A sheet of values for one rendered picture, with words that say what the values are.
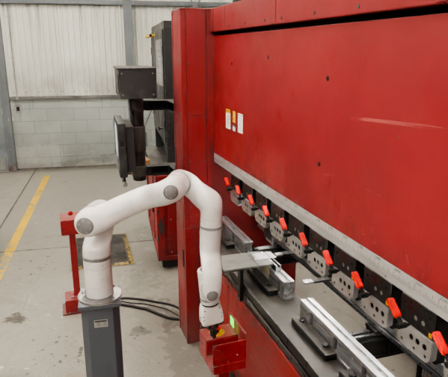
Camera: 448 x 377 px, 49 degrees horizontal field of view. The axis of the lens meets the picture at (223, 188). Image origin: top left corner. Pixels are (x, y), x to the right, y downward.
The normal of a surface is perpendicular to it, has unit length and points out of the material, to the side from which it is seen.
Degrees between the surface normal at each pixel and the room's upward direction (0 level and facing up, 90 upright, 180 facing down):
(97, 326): 90
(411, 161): 90
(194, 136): 90
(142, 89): 90
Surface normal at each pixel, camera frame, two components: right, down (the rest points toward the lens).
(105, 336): 0.22, 0.26
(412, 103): -0.95, 0.08
